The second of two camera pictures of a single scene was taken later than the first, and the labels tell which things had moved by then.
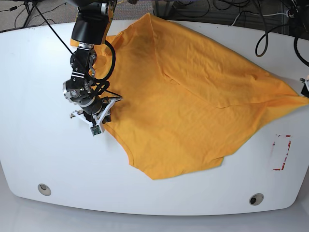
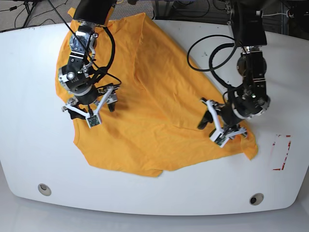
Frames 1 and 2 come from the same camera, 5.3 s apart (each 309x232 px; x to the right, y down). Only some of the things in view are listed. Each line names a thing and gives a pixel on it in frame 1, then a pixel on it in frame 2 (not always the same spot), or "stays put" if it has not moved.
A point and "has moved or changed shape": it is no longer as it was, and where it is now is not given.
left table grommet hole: x=44 y=189 stays put
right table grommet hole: x=256 y=199 stays put
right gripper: x=305 y=90 → x=245 y=104
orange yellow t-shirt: x=183 y=106 has moved or changed shape
